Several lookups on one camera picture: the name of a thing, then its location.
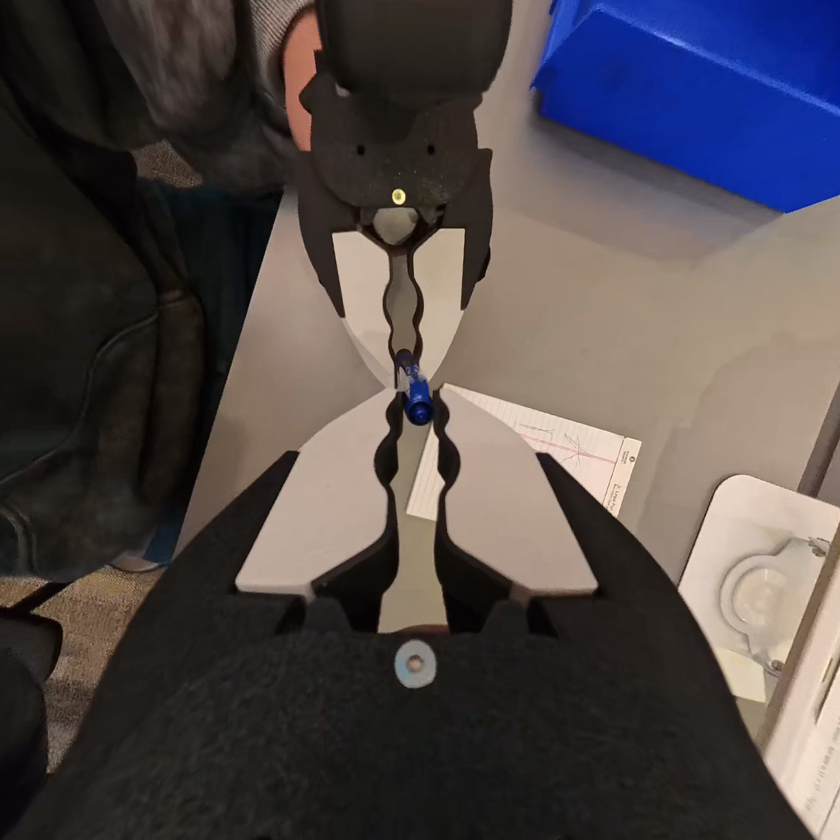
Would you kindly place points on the person's left forearm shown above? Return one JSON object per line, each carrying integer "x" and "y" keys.
{"x": 216, "y": 98}

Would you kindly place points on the blue retractable pen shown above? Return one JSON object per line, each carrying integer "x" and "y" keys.
{"x": 417, "y": 403}

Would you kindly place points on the blue plastic bin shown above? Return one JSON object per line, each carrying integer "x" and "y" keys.
{"x": 695, "y": 92}

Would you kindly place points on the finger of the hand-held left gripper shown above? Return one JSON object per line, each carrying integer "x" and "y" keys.
{"x": 358, "y": 289}
{"x": 443, "y": 289}

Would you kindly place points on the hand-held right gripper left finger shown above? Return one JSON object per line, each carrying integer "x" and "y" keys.
{"x": 321, "y": 518}

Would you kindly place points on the printed instruction sheet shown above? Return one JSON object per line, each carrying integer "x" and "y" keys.
{"x": 814, "y": 781}

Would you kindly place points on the white lined notepad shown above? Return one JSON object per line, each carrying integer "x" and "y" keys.
{"x": 577, "y": 446}

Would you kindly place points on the person's left hand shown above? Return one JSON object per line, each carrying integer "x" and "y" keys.
{"x": 300, "y": 79}

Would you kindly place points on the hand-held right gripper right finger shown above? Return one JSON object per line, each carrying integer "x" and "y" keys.
{"x": 512, "y": 518}

